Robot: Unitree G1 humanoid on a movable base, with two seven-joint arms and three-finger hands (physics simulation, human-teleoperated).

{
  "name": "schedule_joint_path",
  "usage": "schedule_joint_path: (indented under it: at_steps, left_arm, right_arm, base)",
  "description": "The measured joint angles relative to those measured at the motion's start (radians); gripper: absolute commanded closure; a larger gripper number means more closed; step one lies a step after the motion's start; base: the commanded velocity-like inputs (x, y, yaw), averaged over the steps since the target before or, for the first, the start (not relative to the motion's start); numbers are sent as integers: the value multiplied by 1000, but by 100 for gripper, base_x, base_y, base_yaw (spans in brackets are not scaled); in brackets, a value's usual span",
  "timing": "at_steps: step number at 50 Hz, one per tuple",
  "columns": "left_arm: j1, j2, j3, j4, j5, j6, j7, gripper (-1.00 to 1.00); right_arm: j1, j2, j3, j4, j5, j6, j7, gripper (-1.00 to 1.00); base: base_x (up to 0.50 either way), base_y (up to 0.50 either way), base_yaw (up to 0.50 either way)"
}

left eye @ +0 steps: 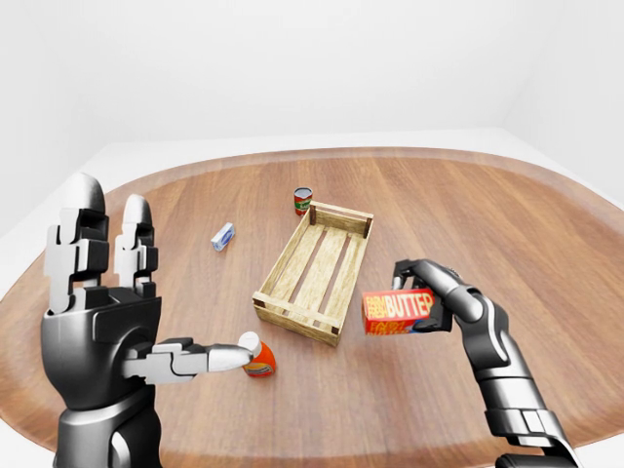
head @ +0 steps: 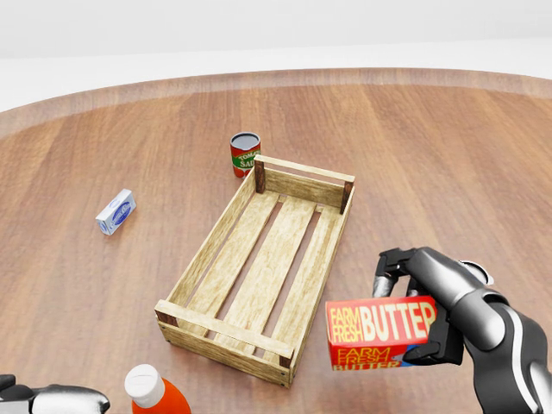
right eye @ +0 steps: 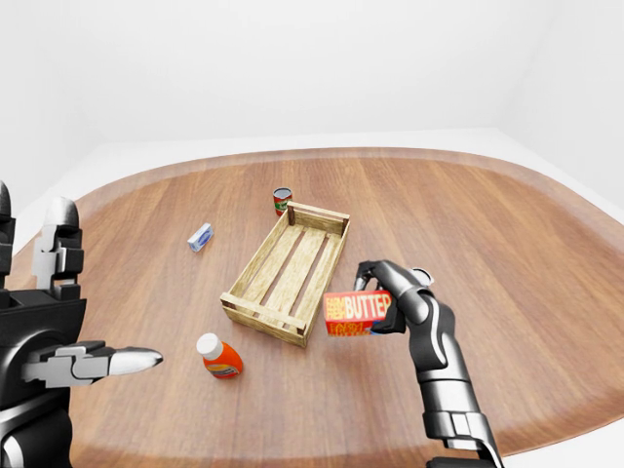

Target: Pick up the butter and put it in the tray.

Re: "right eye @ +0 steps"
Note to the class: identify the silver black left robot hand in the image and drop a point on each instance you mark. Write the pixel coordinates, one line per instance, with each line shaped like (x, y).
(39, 322)

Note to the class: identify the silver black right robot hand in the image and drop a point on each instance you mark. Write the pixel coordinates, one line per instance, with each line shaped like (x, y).
(429, 322)

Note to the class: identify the red butter box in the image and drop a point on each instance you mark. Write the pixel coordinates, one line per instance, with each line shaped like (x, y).
(358, 312)

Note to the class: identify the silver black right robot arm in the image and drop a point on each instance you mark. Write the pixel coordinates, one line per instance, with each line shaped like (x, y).
(453, 414)

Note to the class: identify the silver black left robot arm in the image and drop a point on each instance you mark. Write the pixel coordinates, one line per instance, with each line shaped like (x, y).
(29, 439)

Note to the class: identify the wooden slat tray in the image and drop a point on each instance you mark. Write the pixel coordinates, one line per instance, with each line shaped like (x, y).
(287, 273)

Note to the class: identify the blue and white small box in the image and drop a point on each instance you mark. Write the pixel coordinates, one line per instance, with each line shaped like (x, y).
(200, 237)

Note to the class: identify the orange bottle with white cap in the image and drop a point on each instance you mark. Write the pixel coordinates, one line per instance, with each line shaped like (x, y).
(222, 360)

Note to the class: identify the red tin can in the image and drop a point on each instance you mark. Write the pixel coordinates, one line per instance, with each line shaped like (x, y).
(282, 202)

